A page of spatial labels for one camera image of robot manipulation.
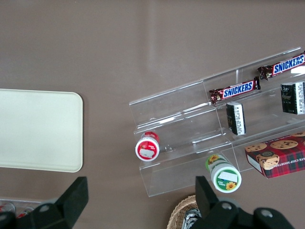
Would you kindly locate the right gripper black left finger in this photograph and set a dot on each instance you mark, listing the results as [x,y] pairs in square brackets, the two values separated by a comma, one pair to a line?
[69,202]

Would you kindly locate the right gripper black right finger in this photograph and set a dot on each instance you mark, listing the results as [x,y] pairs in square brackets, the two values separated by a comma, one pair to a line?
[214,210]

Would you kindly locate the light oval wicker basket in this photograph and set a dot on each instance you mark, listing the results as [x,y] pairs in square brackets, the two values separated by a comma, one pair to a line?
[177,214]

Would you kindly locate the beige plastic tray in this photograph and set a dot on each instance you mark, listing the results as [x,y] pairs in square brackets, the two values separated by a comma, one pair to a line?
[38,130]

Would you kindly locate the stacked aluminium foil trays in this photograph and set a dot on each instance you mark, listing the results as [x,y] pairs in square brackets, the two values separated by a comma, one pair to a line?
[191,218]

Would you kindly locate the green cap small bottle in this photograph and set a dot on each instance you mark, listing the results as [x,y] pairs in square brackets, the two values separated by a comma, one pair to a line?
[225,177]

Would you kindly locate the clear acrylic bottle rack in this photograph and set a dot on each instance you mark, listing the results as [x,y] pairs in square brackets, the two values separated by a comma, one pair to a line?
[26,202]

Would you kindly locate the red cola bottle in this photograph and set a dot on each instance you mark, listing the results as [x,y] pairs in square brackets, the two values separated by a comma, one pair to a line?
[23,212]

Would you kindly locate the red tartan cookie box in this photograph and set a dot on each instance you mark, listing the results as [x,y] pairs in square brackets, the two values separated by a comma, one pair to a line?
[281,155]

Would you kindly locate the red cap small bottle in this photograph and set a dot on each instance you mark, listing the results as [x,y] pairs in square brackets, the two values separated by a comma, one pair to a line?
[147,148]

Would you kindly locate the small black box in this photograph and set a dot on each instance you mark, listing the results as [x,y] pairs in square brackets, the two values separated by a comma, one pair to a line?
[293,97]
[236,119]

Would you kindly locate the clear acrylic step stand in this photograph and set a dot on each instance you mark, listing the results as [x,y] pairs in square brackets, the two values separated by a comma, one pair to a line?
[267,124]
[171,114]

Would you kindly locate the Snickers chocolate bar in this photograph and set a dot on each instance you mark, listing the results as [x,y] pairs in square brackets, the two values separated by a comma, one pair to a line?
[236,89]
[283,65]

